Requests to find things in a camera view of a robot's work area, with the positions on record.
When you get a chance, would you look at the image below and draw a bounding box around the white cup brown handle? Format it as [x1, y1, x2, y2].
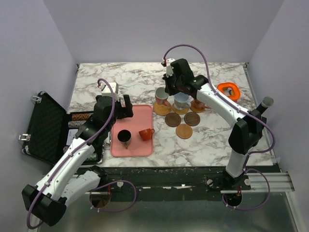
[155, 87, 171, 107]

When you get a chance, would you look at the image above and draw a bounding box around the light blue cup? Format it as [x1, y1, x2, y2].
[174, 92, 190, 110]

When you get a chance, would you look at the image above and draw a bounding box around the woven rattan coaster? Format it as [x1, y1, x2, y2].
[172, 103, 189, 115]
[153, 102, 172, 116]

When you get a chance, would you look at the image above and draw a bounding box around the pink mug white inside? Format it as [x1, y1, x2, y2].
[191, 99, 209, 110]

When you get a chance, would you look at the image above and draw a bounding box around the light wood coaster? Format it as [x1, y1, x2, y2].
[176, 124, 193, 139]
[190, 101, 205, 113]

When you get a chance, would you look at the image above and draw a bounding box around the dark wood coaster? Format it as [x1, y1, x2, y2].
[165, 113, 181, 127]
[184, 112, 200, 127]

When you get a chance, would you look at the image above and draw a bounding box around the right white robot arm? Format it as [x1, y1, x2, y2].
[161, 58, 267, 189]

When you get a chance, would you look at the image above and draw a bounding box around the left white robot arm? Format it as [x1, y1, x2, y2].
[22, 94, 133, 229]

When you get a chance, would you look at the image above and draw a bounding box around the black cup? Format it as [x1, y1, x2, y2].
[117, 130, 132, 149]

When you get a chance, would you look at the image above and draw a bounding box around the orange red cup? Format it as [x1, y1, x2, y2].
[139, 128, 155, 141]

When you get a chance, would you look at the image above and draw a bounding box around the pink plastic tray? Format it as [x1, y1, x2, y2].
[111, 104, 153, 157]

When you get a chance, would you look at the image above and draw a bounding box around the black poker chip case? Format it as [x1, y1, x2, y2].
[19, 91, 115, 165]

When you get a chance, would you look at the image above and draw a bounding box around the black grey microphone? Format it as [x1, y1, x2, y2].
[256, 97, 274, 114]

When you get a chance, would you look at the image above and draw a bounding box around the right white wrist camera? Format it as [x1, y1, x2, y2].
[161, 58, 175, 77]

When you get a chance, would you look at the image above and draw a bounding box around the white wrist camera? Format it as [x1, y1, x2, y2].
[100, 82, 121, 100]
[161, 58, 175, 77]

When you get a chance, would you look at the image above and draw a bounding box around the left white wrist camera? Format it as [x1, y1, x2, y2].
[100, 82, 121, 100]

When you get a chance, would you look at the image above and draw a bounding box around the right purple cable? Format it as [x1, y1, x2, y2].
[161, 44, 276, 210]

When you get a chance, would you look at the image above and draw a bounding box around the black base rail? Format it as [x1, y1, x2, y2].
[87, 165, 281, 202]

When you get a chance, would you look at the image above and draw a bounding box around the aluminium rail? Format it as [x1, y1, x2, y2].
[220, 173, 295, 194]

